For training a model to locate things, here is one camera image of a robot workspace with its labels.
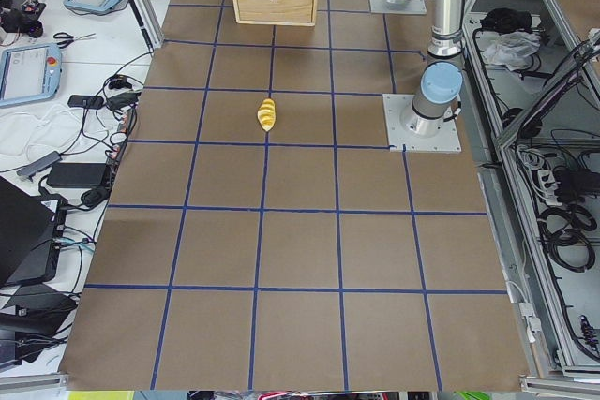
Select yellow toy bread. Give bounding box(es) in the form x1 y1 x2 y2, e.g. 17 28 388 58
257 98 277 133

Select black scissors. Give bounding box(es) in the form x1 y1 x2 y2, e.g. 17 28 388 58
52 32 97 49

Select black phone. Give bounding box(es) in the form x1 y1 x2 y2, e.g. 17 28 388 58
67 95 105 110

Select white crumpled cloth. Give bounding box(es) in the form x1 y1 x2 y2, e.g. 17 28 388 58
482 31 541 71

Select blue teach pendant near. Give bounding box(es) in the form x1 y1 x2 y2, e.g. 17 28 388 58
1 43 62 108

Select black power adapter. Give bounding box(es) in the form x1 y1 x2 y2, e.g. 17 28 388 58
47 162 108 188

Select black laptop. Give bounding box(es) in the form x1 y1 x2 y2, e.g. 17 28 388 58
1 179 67 288

